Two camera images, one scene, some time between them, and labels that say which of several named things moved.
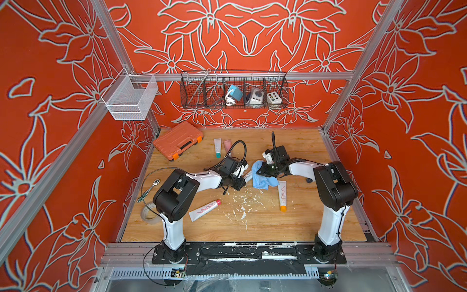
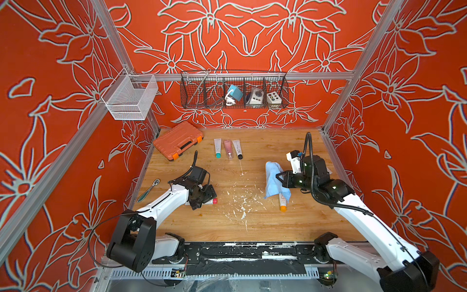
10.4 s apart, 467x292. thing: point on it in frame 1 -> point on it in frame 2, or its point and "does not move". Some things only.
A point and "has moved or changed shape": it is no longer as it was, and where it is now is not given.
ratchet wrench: (155, 182) does not move
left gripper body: (235, 182) -> (204, 194)
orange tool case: (178, 140) does not move
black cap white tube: (248, 176) -> (238, 146)
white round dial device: (256, 98) does not move
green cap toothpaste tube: (217, 147) does not move
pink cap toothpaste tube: (199, 212) has moved or changed shape
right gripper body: (271, 170) -> (299, 181)
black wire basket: (234, 89) does not move
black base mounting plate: (247, 258) does not move
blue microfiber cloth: (261, 181) -> (273, 185)
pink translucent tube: (227, 145) does not move
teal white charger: (233, 94) does not move
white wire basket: (130, 96) does not move
